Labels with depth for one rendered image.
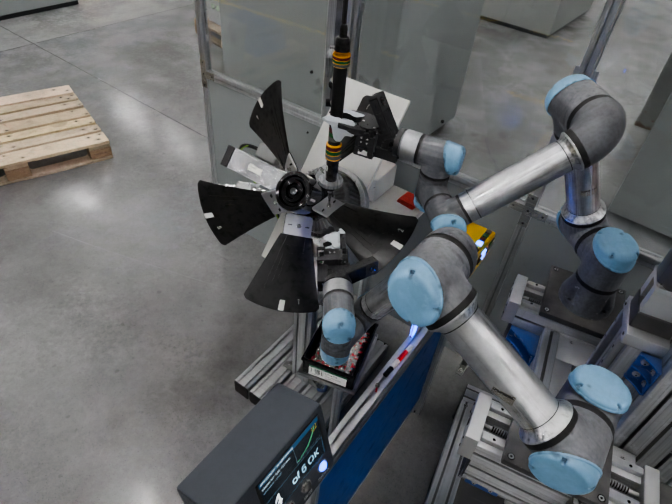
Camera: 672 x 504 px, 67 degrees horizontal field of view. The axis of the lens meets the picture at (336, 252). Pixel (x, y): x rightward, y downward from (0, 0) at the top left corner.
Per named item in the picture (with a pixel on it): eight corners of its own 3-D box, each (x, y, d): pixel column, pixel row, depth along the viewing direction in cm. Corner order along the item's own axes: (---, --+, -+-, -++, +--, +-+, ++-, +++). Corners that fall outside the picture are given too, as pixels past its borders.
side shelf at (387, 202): (358, 174, 228) (359, 168, 226) (429, 207, 214) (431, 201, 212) (326, 198, 213) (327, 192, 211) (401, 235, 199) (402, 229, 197)
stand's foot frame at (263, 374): (315, 311, 276) (316, 301, 271) (386, 354, 259) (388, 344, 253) (234, 390, 237) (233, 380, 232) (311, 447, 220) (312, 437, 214)
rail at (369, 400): (453, 288, 187) (458, 272, 181) (463, 293, 185) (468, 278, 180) (298, 487, 130) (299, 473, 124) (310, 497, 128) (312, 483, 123)
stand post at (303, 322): (297, 376, 245) (304, 230, 184) (312, 387, 242) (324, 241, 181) (291, 383, 242) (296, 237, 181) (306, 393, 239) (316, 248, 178)
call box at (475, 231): (460, 243, 177) (468, 219, 170) (487, 255, 173) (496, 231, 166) (439, 267, 167) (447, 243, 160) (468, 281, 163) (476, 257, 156)
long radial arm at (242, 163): (315, 186, 177) (300, 179, 167) (306, 206, 178) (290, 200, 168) (252, 155, 189) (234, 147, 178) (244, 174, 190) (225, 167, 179)
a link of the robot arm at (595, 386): (613, 413, 111) (643, 377, 102) (597, 460, 103) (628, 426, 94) (559, 383, 116) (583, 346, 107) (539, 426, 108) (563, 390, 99)
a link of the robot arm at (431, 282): (629, 441, 97) (445, 222, 97) (609, 506, 88) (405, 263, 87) (575, 448, 107) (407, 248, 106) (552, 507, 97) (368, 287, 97)
